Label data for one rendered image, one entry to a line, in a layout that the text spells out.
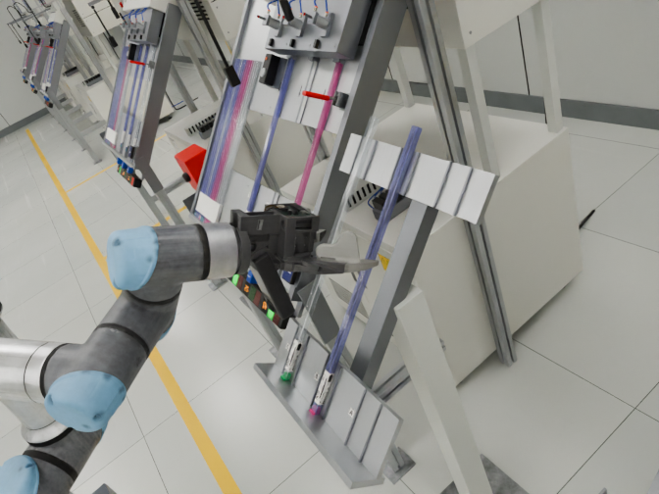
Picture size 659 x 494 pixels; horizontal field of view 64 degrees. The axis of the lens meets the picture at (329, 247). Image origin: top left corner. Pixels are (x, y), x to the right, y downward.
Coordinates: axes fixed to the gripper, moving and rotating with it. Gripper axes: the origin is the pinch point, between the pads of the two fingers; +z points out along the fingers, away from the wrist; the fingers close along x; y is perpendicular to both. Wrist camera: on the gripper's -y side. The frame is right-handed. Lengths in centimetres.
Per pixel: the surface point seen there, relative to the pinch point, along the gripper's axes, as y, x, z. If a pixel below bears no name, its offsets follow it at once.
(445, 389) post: -30.5, -3.2, 25.0
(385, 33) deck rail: 34, 31, 25
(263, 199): -8, 57, 12
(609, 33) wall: 54, 85, 190
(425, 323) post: -14.4, -3.1, 16.0
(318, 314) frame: -25.6, 25.7, 12.2
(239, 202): -12, 70, 11
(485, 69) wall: 35, 161, 200
